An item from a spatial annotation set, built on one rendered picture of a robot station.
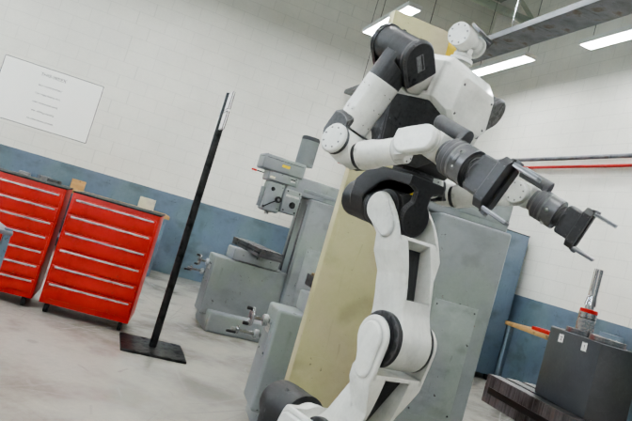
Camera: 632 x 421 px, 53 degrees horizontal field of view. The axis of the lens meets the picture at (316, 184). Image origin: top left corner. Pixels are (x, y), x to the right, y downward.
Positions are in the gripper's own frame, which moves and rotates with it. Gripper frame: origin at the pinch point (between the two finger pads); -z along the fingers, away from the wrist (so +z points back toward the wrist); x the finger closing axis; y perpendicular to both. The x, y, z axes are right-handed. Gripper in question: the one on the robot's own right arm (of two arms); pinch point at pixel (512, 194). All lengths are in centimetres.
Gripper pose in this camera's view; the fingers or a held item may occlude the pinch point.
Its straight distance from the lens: 131.6
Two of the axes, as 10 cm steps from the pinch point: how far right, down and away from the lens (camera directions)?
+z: -5.3, -4.7, 7.1
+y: 6.3, 3.4, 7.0
